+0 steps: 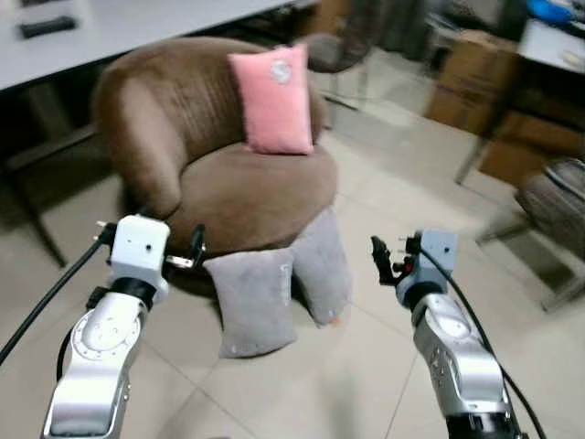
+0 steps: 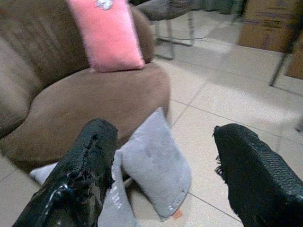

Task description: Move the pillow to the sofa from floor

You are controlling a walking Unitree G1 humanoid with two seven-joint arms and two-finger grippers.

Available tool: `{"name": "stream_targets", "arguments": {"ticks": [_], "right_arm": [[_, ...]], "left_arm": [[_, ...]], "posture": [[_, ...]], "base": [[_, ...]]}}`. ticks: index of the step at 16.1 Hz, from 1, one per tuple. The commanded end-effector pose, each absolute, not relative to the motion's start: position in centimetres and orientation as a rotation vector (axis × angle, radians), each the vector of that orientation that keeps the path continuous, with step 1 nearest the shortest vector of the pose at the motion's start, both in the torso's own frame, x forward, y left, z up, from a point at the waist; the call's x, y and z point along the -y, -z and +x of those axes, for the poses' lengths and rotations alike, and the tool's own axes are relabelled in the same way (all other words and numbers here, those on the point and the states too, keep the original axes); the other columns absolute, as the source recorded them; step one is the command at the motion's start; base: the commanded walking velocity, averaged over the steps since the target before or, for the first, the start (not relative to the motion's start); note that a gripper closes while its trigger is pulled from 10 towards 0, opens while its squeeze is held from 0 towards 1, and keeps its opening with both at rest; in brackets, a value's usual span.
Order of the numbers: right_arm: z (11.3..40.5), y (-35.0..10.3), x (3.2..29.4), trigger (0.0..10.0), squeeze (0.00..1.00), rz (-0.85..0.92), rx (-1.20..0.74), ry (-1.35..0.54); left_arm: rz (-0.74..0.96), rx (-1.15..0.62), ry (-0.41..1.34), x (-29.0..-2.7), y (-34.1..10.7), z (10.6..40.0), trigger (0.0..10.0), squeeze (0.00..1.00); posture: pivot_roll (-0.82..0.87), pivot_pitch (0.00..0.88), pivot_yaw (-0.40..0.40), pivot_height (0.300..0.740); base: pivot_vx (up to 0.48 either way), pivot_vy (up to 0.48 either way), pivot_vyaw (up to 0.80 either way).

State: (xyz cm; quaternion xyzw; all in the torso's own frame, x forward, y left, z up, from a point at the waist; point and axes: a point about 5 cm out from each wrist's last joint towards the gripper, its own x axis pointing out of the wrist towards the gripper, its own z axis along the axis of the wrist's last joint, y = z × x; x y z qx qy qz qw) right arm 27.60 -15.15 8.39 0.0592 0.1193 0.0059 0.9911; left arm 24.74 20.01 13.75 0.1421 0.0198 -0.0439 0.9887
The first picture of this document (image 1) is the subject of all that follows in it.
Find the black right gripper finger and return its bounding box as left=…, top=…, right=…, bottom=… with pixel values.
left=369, top=235, right=395, bottom=278

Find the grey square pillow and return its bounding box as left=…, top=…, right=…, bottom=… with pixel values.
left=290, top=208, right=354, bottom=328
left=202, top=247, right=299, bottom=360

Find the brown round sofa chair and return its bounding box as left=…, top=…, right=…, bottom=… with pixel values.
left=91, top=36, right=340, bottom=279

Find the pink pillow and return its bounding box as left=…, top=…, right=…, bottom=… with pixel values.
left=228, top=43, right=317, bottom=156

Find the brown wicker chair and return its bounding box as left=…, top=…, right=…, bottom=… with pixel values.
left=474, top=156, right=585, bottom=314

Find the low cardboard box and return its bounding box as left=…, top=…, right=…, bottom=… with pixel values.
left=478, top=108, right=585, bottom=189

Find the tall cardboard box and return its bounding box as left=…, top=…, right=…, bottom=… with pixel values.
left=424, top=30, right=524, bottom=134

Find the brown fabric chair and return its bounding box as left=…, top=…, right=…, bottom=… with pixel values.
left=304, top=0, right=388, bottom=112

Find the small white table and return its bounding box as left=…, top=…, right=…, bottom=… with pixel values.
left=454, top=17, right=585, bottom=186

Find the black remote control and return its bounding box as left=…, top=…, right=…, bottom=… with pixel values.
left=17, top=15, right=80, bottom=40

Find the blue object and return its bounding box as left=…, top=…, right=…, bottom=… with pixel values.
left=526, top=0, right=574, bottom=25

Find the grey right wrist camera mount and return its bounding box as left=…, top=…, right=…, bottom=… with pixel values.
left=395, top=229, right=459, bottom=309

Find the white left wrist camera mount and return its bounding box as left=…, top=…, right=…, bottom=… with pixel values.
left=107, top=214, right=173, bottom=295

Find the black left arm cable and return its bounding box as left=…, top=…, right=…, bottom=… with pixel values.
left=0, top=221, right=117, bottom=369

